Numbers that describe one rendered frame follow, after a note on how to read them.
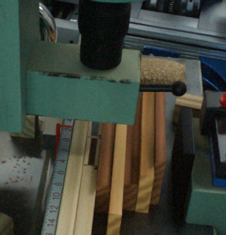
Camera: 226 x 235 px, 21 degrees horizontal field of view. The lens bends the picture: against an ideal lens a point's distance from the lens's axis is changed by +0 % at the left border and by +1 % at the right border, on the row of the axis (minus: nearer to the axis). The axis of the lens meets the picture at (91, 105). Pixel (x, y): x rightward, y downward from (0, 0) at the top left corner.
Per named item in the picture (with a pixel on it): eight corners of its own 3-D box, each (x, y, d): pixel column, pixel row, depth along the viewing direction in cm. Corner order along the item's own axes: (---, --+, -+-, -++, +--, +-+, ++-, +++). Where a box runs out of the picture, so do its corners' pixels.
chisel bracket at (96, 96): (133, 136, 77) (140, 82, 71) (23, 124, 77) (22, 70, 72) (135, 99, 82) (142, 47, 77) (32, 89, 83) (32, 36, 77)
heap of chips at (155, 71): (186, 88, 99) (187, 79, 98) (125, 83, 99) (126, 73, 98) (184, 64, 104) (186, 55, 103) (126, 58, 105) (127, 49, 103)
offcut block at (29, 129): (14, 121, 105) (13, 100, 103) (38, 124, 105) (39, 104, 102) (9, 136, 102) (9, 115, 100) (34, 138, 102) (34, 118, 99)
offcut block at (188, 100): (201, 115, 94) (205, 96, 91) (198, 128, 91) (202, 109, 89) (174, 109, 94) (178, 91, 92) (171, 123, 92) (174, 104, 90)
